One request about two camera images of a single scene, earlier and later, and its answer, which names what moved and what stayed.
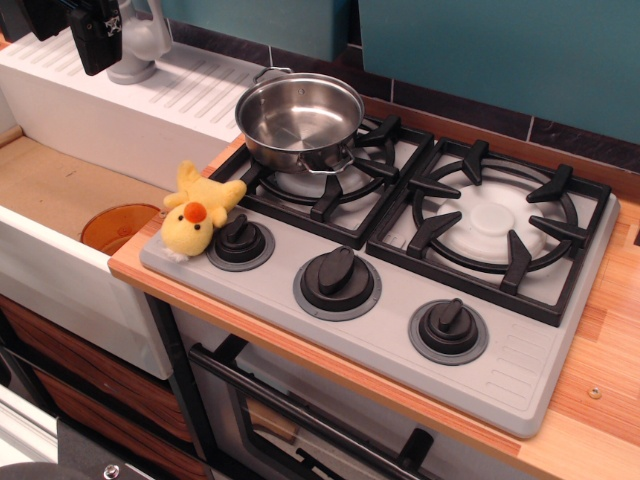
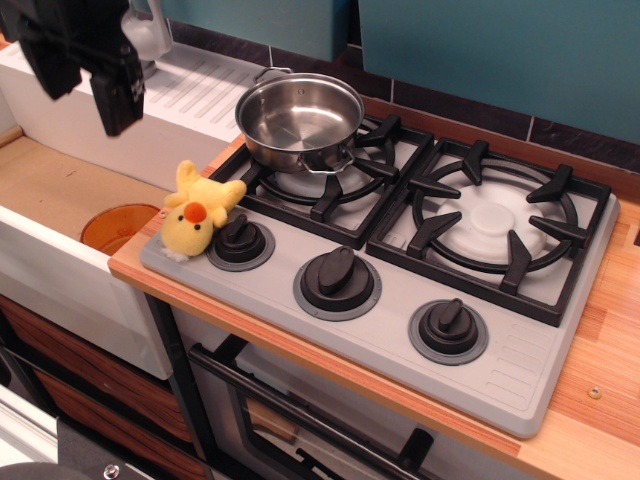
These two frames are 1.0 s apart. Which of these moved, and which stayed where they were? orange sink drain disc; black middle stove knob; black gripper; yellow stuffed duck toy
Moved: black gripper
Stayed: orange sink drain disc; black middle stove knob; yellow stuffed duck toy
